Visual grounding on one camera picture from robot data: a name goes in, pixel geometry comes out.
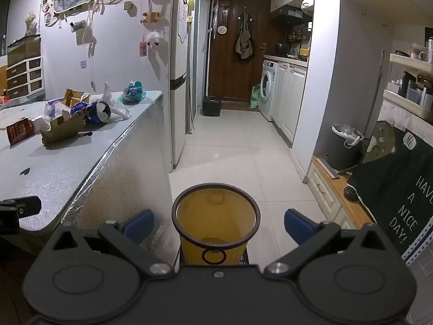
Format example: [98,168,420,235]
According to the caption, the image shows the white drawer unit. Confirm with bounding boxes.
[6,56,44,101]

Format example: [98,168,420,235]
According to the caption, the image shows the brown wooden door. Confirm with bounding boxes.
[208,0,271,103]

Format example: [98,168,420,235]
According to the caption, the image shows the glass tank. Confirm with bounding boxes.
[7,35,42,67]

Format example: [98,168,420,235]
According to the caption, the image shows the brown cardboard piece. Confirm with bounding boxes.
[41,114,87,146]

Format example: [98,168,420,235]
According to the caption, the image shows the white plastic bag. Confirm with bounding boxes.
[101,82,131,120]

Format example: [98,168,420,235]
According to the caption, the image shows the blue soda can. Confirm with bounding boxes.
[83,100,112,124]

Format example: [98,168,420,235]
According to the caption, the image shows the grey bin with white liner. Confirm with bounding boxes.
[331,123,365,172]

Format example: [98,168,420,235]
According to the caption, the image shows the green plastic bag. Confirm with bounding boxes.
[118,80,147,104]

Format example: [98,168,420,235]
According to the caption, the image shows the low wooden-top cabinet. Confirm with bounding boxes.
[307,156,377,231]

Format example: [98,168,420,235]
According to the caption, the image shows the white wall shelf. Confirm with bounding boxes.
[383,52,433,120]

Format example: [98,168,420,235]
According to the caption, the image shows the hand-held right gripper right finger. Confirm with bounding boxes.
[263,209,389,278]

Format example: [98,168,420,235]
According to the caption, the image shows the white round hanging utensil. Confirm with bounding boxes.
[216,5,228,35]

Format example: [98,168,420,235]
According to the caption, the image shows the black printed cloth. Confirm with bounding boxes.
[347,120,433,255]

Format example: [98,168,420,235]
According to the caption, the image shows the white paper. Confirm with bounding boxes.
[32,117,51,132]

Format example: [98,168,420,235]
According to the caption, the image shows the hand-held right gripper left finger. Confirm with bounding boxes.
[51,209,174,279]

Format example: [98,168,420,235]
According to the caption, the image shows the white refrigerator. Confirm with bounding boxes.
[169,0,197,170]

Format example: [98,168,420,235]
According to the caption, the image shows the silver foil-covered table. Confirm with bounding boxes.
[0,90,180,258]

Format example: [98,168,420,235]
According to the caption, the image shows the black floor box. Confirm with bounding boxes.
[202,96,222,117]

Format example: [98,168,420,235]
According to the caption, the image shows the yellow trash bin brown rim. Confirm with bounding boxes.
[172,183,262,266]

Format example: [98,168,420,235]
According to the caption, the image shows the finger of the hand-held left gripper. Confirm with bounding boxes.
[0,196,42,218]

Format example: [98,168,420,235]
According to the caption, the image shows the dried flowers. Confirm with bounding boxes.
[25,11,38,36]

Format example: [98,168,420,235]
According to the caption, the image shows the hanging olive bag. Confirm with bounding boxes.
[235,8,255,62]

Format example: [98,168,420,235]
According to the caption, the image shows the white washing machine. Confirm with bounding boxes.
[259,60,279,122]

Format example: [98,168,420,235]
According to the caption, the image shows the yellow cardboard box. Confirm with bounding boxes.
[64,89,91,108]

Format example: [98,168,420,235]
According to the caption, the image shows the white kitchen cabinets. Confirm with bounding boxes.
[271,61,307,148]

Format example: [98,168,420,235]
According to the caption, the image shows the black range hood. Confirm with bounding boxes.
[270,5,313,25]

